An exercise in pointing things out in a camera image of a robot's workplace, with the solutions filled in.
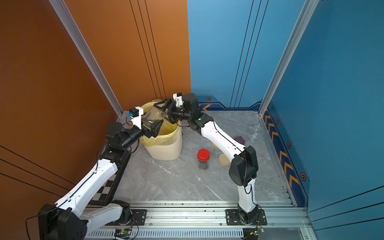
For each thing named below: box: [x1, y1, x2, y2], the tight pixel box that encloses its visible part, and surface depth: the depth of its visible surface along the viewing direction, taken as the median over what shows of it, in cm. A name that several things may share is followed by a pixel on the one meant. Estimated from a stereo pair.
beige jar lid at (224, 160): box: [218, 153, 231, 167], surface depth 93 cm
